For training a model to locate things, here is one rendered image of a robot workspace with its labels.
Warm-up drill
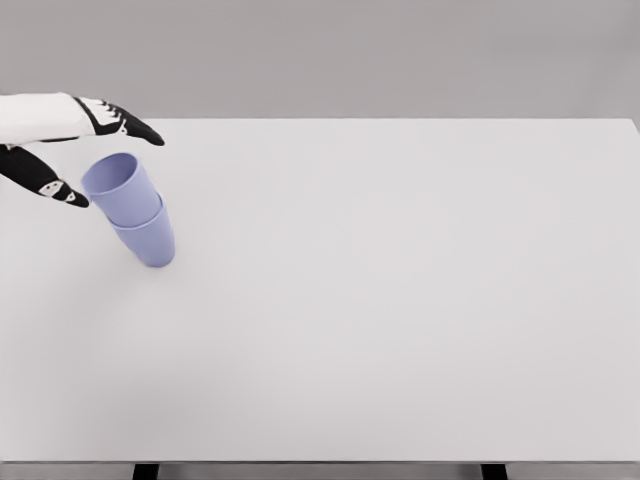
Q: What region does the lavender plastic cup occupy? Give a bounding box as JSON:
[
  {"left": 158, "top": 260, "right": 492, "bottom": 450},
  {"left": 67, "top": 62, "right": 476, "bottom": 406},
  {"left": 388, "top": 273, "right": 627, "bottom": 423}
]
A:
[
  {"left": 108, "top": 201, "right": 176, "bottom": 270},
  {"left": 80, "top": 152, "right": 164, "bottom": 229}
]

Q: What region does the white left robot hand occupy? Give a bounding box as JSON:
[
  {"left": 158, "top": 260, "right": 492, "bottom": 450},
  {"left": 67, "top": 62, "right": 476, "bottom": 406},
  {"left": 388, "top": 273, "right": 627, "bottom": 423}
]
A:
[{"left": 0, "top": 91, "right": 166, "bottom": 209}]

